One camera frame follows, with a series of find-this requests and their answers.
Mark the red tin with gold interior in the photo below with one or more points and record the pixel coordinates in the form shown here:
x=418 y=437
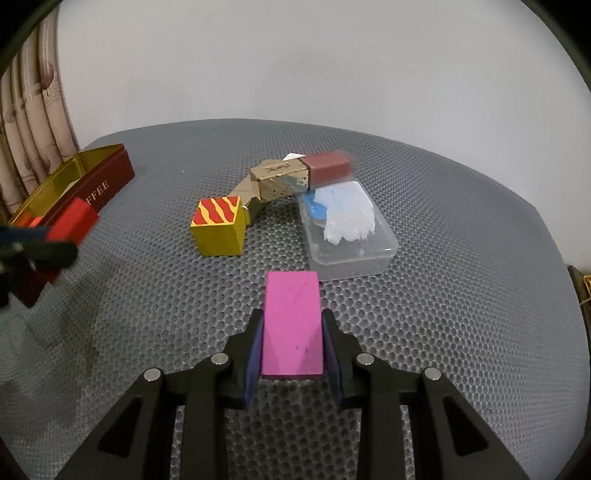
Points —
x=106 y=182

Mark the small white object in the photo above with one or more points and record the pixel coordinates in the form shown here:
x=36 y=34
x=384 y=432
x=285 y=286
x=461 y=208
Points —
x=293 y=157

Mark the white crumpled tissue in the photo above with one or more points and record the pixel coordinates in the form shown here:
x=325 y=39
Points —
x=348 y=212

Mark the pink rectangular block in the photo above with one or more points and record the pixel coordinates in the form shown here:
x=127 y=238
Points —
x=291 y=323

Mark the yellow block with red stripes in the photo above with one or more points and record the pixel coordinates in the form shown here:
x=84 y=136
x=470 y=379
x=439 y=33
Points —
x=217 y=235

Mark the blue piece in clear box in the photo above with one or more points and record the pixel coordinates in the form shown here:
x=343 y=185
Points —
x=317 y=207

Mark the slim gold box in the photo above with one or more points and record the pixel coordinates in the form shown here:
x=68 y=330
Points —
x=251 y=203

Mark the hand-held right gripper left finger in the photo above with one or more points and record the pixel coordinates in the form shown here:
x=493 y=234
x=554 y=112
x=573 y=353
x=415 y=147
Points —
x=251 y=364

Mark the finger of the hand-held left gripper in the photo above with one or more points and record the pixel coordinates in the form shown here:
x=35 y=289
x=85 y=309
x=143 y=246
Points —
x=23 y=233
x=41 y=256

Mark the red rectangular block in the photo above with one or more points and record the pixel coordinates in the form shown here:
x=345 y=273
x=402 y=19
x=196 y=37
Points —
x=74 y=221

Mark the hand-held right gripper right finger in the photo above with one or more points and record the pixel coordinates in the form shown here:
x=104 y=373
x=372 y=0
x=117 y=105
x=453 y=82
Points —
x=333 y=364

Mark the gold box with dotted face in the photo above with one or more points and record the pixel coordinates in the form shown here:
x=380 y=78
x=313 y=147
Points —
x=277 y=177

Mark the clear case with red insert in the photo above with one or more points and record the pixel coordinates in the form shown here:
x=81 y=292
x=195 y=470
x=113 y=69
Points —
x=325 y=168

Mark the brown gold object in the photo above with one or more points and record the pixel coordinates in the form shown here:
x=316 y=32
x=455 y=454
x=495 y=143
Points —
x=585 y=284

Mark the beige patterned curtain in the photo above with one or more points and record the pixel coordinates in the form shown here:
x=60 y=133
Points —
x=32 y=115

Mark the clear plastic box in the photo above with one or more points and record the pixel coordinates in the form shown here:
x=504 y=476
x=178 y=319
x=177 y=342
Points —
x=364 y=258

